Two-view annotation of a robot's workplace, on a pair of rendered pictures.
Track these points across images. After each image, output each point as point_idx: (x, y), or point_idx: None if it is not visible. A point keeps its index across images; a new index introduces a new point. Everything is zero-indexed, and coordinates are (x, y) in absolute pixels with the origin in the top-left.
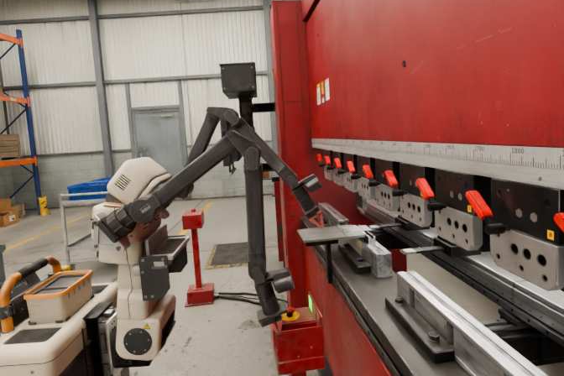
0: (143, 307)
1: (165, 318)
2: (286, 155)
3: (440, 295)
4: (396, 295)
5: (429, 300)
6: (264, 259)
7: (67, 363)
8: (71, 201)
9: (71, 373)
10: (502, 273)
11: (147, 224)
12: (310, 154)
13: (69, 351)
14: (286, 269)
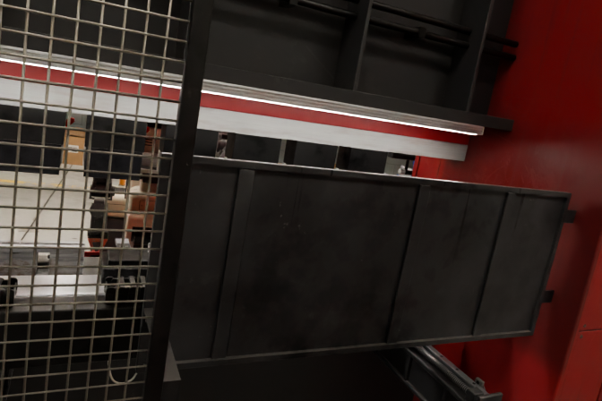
0: (128, 201)
1: (141, 222)
2: (419, 159)
3: (5, 245)
4: (94, 273)
5: (1, 240)
6: (93, 181)
7: (109, 214)
8: (406, 175)
9: (112, 223)
10: (24, 277)
11: (150, 143)
12: (444, 168)
13: (114, 208)
14: (98, 199)
